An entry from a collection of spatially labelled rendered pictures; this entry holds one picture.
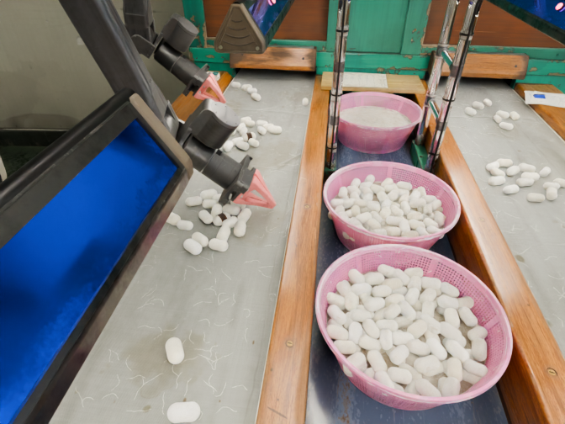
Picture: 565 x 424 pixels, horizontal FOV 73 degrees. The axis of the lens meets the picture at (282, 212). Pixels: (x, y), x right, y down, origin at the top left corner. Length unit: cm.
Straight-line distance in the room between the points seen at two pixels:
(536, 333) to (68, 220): 58
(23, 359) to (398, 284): 55
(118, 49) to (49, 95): 222
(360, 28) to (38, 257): 131
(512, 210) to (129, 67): 75
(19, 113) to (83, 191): 277
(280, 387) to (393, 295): 24
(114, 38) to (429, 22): 107
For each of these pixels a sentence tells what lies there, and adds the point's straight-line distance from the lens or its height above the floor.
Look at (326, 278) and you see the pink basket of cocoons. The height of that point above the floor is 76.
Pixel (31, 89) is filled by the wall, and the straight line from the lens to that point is 287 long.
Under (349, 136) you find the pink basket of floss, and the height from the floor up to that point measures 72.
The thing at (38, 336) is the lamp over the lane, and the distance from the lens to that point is 20.
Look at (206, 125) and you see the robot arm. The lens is 67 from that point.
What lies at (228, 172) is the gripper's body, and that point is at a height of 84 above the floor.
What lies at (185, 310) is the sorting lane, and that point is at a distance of 61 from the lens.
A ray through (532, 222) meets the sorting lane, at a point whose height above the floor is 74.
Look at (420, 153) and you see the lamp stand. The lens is 108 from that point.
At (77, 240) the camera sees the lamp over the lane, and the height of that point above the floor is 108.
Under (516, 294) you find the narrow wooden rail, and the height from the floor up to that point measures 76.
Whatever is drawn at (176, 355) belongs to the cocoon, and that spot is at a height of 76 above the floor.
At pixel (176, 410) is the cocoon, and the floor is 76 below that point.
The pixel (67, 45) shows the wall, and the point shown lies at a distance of 264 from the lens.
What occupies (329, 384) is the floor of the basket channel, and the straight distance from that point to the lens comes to 61.
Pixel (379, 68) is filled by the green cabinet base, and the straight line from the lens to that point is 146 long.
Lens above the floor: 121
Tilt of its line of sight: 38 degrees down
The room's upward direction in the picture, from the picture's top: straight up
